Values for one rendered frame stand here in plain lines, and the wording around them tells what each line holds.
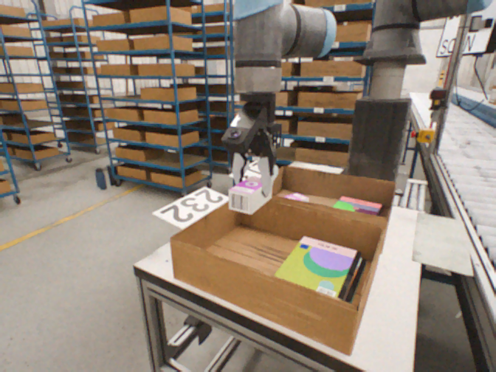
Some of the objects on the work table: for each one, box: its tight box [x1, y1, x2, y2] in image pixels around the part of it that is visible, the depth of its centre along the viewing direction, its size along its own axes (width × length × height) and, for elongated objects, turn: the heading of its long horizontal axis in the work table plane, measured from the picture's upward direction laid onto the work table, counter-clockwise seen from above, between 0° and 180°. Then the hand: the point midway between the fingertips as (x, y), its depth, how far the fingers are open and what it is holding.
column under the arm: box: [340, 97, 412, 197], centre depth 118 cm, size 26×26×33 cm
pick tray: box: [170, 200, 385, 357], centre depth 65 cm, size 28×38×10 cm
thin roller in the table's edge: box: [416, 185, 425, 211], centre depth 109 cm, size 2×28×2 cm, turn 150°
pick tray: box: [269, 166, 396, 255], centre depth 91 cm, size 28×38×10 cm
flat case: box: [333, 196, 386, 216], centre depth 89 cm, size 14×19×2 cm
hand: (251, 190), depth 64 cm, fingers closed on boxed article, 6 cm apart
